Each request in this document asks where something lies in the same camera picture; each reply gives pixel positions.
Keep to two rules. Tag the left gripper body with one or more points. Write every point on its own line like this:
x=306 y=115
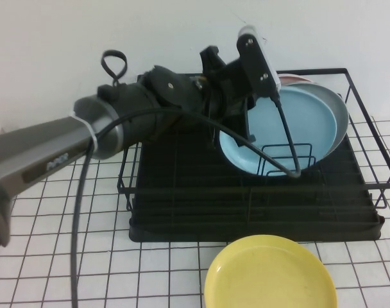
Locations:
x=227 y=86

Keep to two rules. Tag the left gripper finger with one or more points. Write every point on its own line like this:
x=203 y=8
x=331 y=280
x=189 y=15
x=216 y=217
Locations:
x=248 y=118

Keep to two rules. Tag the light blue plate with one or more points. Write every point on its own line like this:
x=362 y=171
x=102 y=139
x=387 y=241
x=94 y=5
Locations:
x=278 y=128

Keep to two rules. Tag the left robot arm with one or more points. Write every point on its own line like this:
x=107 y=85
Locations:
x=38 y=150

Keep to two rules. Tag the pink plate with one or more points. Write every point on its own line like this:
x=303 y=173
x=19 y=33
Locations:
x=291 y=78

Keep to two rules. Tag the grey plate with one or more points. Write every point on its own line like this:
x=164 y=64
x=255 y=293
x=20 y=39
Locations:
x=337 y=109

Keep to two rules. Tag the yellow plate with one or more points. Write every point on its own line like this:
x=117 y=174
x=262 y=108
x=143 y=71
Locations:
x=268 y=276

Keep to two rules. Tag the white grid tablecloth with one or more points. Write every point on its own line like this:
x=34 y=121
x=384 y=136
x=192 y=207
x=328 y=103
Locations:
x=134 y=272

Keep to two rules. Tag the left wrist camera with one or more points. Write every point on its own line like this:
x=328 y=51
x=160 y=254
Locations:
x=256 y=64

